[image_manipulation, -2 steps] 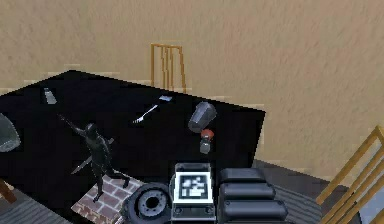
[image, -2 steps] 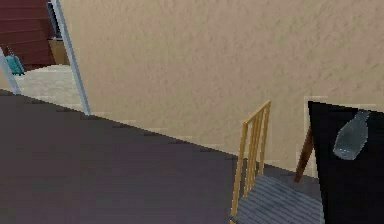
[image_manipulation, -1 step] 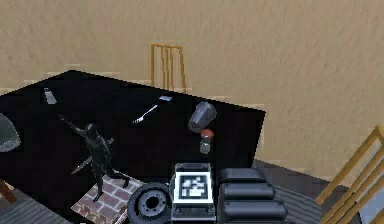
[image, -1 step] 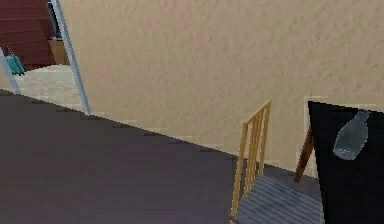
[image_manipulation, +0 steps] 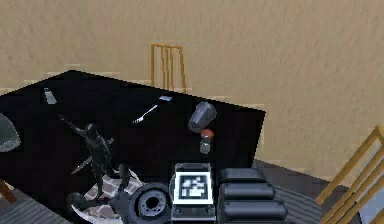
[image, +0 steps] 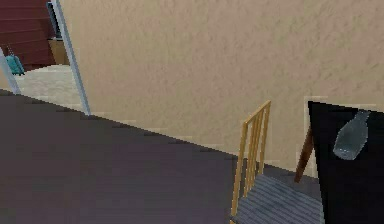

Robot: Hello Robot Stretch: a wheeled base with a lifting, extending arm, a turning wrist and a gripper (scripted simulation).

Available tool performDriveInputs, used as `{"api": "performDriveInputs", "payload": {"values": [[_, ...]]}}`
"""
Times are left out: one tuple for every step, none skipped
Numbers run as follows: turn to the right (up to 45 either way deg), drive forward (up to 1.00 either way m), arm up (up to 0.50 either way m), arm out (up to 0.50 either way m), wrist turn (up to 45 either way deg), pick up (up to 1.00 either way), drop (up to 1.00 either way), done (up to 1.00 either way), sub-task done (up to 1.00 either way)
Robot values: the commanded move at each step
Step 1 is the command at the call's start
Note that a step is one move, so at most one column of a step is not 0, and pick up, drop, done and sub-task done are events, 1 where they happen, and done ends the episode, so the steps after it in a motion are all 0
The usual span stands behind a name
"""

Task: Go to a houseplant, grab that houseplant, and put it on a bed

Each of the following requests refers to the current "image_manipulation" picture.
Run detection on dark human figure statue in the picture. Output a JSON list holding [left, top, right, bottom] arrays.
[[57, 113, 148, 224]]

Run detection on black table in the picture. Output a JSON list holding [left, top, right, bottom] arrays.
[[0, 69, 267, 224]]

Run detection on grey cup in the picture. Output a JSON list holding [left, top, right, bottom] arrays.
[[187, 101, 218, 134]]

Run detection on grey glass bowl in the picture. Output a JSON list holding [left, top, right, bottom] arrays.
[[0, 112, 22, 153]]

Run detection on small grey shaker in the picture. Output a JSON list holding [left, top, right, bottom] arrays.
[[43, 87, 58, 105]]

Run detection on red capped shaker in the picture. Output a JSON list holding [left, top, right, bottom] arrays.
[[199, 128, 215, 155]]

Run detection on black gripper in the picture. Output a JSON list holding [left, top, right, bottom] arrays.
[[111, 181, 174, 224]]

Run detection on silver knife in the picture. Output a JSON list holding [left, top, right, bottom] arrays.
[[70, 137, 115, 175]]

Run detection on silver fork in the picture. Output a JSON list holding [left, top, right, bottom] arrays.
[[131, 104, 159, 125]]

